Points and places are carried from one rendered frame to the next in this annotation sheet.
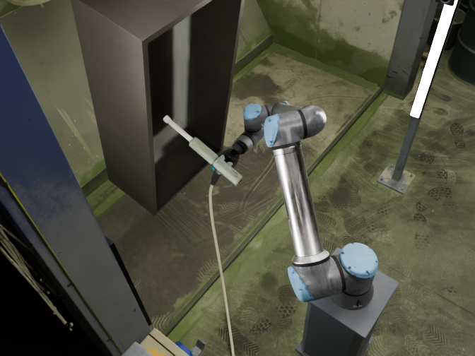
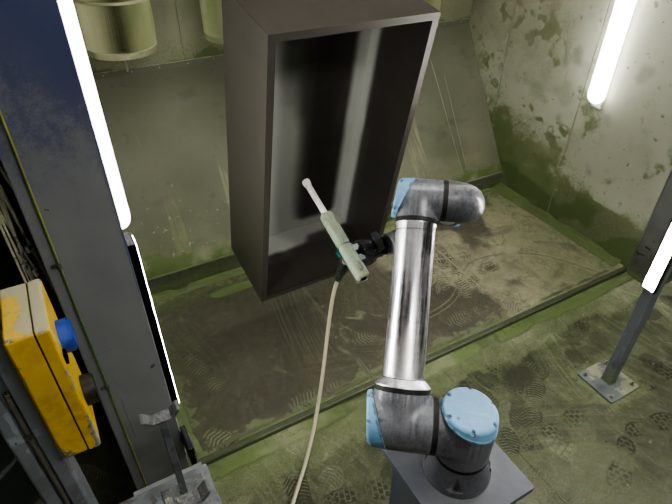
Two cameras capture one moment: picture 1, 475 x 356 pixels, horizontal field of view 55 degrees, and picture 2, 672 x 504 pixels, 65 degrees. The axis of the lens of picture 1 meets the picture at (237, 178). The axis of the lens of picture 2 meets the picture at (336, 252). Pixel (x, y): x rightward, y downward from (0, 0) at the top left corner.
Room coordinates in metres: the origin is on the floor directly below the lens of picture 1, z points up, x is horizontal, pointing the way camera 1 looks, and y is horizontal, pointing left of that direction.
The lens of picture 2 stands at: (-0.01, -0.39, 2.04)
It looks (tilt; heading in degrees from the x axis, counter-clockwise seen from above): 37 degrees down; 19
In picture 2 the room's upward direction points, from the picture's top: 1 degrees clockwise
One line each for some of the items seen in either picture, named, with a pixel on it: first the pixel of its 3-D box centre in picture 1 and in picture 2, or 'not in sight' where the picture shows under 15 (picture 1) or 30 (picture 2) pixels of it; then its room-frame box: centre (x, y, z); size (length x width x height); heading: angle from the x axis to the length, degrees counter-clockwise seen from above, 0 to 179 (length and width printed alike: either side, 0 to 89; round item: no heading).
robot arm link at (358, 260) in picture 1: (354, 268); (463, 427); (0.90, -0.44, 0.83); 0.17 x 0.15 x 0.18; 101
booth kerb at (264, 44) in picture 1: (170, 121); (342, 228); (2.66, 0.48, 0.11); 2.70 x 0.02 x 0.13; 138
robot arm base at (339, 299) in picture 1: (352, 283); (458, 457); (0.90, -0.45, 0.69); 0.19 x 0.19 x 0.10
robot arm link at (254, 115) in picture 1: (254, 116); not in sight; (1.74, -0.11, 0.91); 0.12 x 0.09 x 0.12; 101
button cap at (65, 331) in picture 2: (182, 352); (65, 335); (0.37, 0.15, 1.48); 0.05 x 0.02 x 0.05; 48
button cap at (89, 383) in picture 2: not in sight; (88, 388); (0.37, 0.15, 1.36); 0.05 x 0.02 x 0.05; 48
